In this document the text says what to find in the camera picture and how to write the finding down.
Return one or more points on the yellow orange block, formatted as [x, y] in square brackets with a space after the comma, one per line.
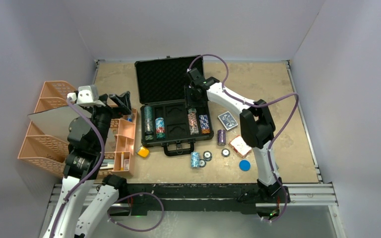
[143, 152]

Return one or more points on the orange plastic file rack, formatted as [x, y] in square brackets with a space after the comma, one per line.
[41, 149]

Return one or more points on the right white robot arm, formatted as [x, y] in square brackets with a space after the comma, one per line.
[256, 124]

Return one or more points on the red white chip stack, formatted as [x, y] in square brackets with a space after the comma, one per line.
[193, 125]

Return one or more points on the black poker set case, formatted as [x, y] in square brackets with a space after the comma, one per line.
[161, 85]

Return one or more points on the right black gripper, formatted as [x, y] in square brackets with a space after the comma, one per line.
[190, 102]

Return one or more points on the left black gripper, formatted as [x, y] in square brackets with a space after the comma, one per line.
[122, 101]

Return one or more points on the light blue chip stack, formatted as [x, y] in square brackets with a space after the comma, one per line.
[195, 159]
[160, 128]

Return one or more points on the dark green chip stack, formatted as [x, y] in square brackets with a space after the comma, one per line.
[148, 124]

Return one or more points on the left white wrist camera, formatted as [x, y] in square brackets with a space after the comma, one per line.
[86, 96]

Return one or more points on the blue playing card deck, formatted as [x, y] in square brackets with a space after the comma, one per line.
[228, 121]

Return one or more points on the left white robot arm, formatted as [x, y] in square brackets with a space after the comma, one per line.
[86, 151]

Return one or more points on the orange plastic desk organizer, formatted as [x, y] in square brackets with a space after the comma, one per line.
[121, 142]

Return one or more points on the black white chip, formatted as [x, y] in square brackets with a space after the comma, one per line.
[207, 156]
[202, 163]
[225, 152]

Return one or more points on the red playing card deck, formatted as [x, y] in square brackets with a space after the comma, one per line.
[240, 146]

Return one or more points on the blue round button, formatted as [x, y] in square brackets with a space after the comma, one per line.
[244, 165]

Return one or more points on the black base frame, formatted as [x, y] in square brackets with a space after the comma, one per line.
[245, 198]

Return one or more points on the grey flat board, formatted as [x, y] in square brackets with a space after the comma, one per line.
[55, 122]

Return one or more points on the purple chip stack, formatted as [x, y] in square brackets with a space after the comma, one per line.
[221, 137]

